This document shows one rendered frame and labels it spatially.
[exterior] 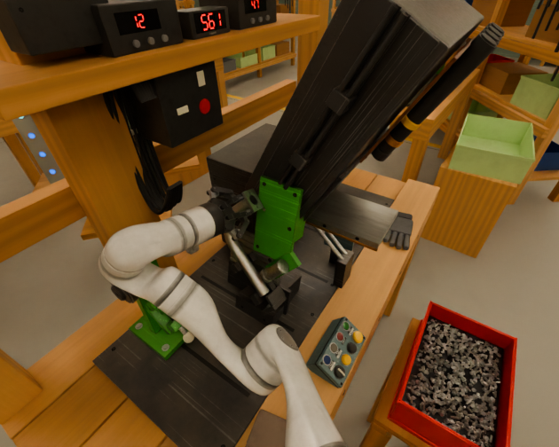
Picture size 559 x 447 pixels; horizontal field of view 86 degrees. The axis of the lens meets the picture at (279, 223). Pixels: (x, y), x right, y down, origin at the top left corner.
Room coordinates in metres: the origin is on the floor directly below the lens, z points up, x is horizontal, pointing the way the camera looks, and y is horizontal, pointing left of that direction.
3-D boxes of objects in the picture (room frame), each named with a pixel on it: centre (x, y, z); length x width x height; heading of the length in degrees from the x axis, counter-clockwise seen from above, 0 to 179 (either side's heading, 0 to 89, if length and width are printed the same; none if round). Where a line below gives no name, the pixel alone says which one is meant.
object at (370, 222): (0.71, -0.13, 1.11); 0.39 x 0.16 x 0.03; 55
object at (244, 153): (0.87, 0.05, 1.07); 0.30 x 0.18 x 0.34; 145
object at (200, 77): (0.73, 0.23, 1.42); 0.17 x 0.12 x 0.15; 145
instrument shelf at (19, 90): (0.85, 0.21, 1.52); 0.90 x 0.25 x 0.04; 145
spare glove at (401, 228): (0.83, -0.43, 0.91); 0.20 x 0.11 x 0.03; 154
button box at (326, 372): (0.37, -0.14, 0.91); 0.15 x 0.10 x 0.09; 145
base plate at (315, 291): (0.70, 0.00, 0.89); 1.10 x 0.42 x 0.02; 145
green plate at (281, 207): (0.60, -0.01, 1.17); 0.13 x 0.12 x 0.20; 145
